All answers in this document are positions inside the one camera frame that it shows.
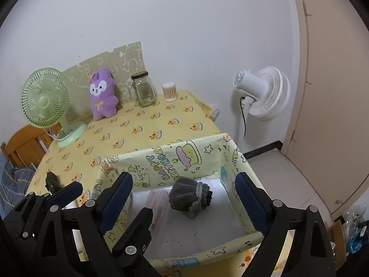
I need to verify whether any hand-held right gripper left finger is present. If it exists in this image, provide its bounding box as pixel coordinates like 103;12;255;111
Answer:
36;172;133;277

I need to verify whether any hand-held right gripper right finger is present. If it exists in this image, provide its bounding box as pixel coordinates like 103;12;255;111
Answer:
235;172;338;277

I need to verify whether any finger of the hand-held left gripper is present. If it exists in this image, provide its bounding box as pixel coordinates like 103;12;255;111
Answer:
112;207;160;277
13;182;84;217

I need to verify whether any yellow cartoon fabric storage basket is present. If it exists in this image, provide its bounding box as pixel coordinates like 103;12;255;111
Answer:
93;133;264;277

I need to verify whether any clear plastic packet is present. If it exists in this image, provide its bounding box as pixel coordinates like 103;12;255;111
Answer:
144;190;174;232

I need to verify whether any blue plaid cloth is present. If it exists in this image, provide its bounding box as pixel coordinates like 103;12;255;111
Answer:
0;162;37;217

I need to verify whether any grey rolled sock pair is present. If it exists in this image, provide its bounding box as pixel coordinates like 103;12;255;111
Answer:
169;176;214;219

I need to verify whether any wooden chair back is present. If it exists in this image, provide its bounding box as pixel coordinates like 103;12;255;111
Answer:
0;125;63;168

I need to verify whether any yellow printed tablecloth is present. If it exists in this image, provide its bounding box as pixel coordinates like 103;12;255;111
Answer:
25;89;292;277

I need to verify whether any cardboard box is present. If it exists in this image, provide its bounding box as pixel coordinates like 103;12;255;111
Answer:
327;219;351;265

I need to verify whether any green desk fan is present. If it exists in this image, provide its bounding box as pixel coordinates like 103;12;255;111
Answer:
20;68;87;148

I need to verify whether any purple plush toy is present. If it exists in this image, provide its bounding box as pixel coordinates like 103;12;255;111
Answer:
88;68;119;120

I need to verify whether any clear plastic bag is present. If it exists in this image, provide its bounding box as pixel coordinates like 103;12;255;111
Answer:
344;203;369;255

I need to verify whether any white floor fan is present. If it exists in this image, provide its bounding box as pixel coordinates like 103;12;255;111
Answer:
233;66;290;154

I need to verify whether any glass jar with black lid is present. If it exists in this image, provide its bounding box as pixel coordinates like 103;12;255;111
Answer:
131;71;158;108

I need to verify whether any cotton swab container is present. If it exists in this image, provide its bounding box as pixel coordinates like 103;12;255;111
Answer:
161;82;178;102

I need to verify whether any beige door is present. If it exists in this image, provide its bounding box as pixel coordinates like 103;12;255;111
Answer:
281;0;369;221

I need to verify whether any green cartoon printed board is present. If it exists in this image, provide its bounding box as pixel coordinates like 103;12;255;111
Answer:
61;42;145;122

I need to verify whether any black fan cable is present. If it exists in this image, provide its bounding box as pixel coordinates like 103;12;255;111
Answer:
240;96;249;138

